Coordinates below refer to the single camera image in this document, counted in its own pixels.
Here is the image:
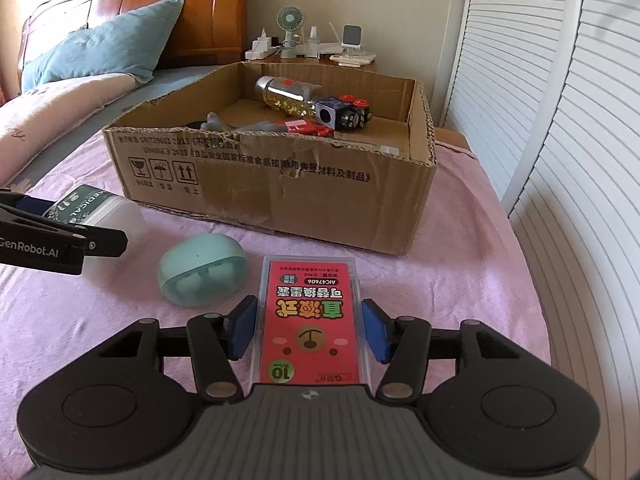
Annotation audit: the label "white green medical bottle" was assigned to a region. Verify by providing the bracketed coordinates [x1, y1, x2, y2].
[44, 184, 149, 287]

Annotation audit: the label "teal egg-shaped case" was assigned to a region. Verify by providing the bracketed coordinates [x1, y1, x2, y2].
[156, 233, 248, 308]

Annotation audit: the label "red label plastic card case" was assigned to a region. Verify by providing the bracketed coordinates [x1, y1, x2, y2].
[252, 256, 370, 386]

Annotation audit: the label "grey spiky robot toy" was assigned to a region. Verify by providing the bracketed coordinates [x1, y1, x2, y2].
[198, 112, 288, 133]

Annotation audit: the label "red fire truck toy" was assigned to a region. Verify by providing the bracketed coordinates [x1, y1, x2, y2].
[276, 118, 334, 138]

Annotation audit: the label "black cube toy red buttons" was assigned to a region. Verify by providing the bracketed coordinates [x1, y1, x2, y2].
[314, 94, 372, 132]

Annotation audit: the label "clear bottle gold contents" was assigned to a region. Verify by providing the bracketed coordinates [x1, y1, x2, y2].
[255, 76, 322, 118]

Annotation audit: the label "pink bed sheet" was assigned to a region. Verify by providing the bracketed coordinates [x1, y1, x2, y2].
[0, 131, 551, 396]

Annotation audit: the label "blue pillow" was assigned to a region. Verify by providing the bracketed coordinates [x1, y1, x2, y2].
[22, 0, 184, 92]

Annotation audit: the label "cardboard box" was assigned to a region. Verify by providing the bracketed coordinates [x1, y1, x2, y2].
[103, 63, 436, 255]

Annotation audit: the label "wooden headboard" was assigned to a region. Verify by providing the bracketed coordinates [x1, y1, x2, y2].
[1, 0, 247, 99]

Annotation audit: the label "white power adapter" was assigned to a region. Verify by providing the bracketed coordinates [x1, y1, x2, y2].
[245, 28, 280, 61]

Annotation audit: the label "wooden nightstand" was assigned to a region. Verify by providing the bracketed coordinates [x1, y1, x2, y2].
[255, 52, 378, 73]

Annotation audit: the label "clear spray bottle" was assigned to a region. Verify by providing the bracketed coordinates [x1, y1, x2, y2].
[305, 25, 320, 60]

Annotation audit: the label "green desk fan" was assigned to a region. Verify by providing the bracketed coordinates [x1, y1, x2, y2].
[277, 6, 305, 60]

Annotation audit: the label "white louvered closet door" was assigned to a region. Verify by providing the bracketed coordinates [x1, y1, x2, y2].
[442, 0, 639, 479]

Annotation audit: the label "white smart display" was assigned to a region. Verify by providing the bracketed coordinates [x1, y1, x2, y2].
[342, 24, 362, 56]

